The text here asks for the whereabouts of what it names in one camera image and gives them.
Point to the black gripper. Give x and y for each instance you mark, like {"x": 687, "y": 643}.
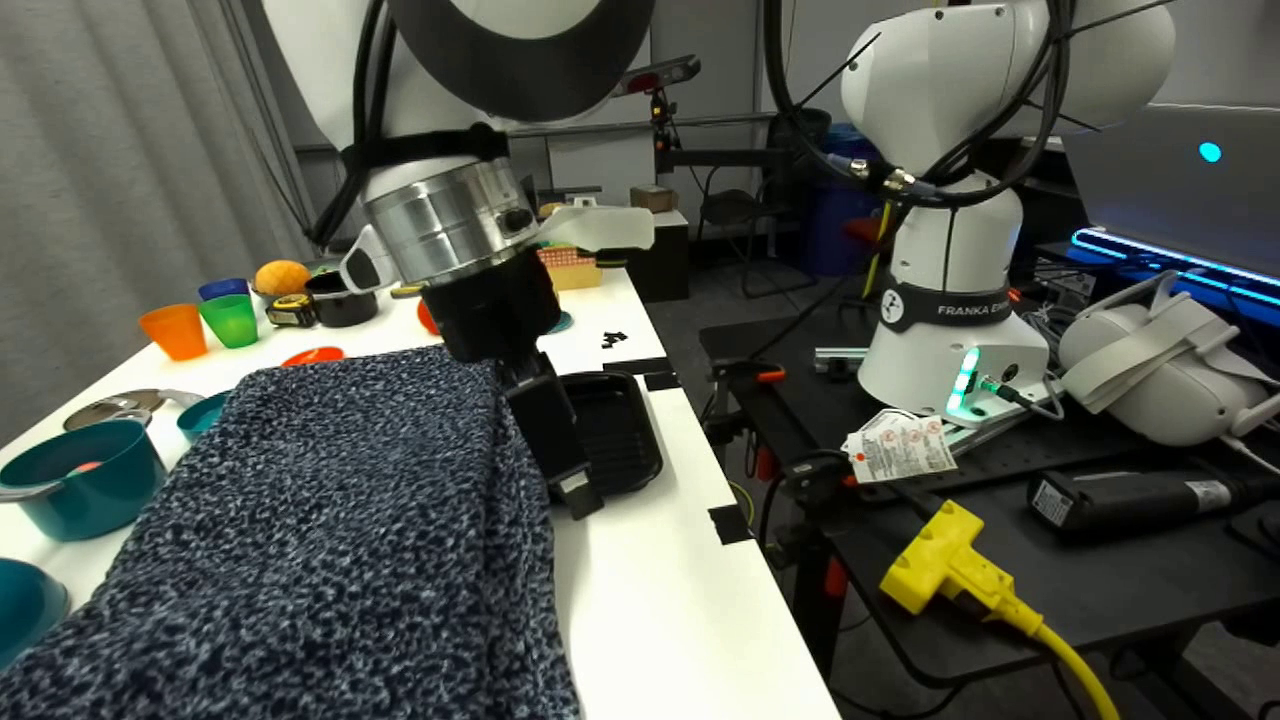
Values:
{"x": 493, "y": 307}

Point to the dark blue knitted sweater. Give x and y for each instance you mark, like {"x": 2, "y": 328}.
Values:
{"x": 332, "y": 545}

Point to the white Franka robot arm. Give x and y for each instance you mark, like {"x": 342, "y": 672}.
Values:
{"x": 974, "y": 200}

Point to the pink toy basket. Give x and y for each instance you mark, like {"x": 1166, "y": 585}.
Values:
{"x": 573, "y": 269}

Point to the orange plush tomato toy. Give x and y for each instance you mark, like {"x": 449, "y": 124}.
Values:
{"x": 430, "y": 319}

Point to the dark grey toy pot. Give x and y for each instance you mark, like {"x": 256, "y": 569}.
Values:
{"x": 342, "y": 307}

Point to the orange toy plate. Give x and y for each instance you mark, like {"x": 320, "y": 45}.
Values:
{"x": 312, "y": 357}

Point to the orange toy fruit ball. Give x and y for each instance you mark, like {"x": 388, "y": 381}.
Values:
{"x": 282, "y": 277}

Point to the green plastic cup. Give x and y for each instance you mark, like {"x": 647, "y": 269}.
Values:
{"x": 231, "y": 320}

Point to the white red snack packet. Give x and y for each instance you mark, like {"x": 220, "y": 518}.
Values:
{"x": 901, "y": 446}

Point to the small teal toy pan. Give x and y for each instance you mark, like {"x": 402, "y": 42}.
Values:
{"x": 201, "y": 418}

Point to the blue plastic cup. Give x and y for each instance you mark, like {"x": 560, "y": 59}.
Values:
{"x": 220, "y": 286}

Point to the blue plastic bin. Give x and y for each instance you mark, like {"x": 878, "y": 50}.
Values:
{"x": 839, "y": 200}

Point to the orange plastic cup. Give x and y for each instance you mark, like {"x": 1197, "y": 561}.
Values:
{"x": 179, "y": 328}

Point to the silver toy pot lid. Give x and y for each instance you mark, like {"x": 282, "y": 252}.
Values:
{"x": 124, "y": 407}

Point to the teal toy pot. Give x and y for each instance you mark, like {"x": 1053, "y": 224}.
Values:
{"x": 86, "y": 480}

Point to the grey curtain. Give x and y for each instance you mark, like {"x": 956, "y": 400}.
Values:
{"x": 120, "y": 184}

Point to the teal toy kettle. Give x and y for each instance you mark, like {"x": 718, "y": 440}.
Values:
{"x": 27, "y": 615}

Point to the black handheld device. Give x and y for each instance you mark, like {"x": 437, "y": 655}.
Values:
{"x": 1135, "y": 497}

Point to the white VR headset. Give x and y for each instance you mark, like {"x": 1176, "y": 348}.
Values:
{"x": 1175, "y": 367}

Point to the grey laptop with blue light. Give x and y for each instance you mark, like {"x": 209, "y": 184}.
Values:
{"x": 1184, "y": 184}

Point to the black table edge bracket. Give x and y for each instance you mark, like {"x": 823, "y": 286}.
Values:
{"x": 728, "y": 521}

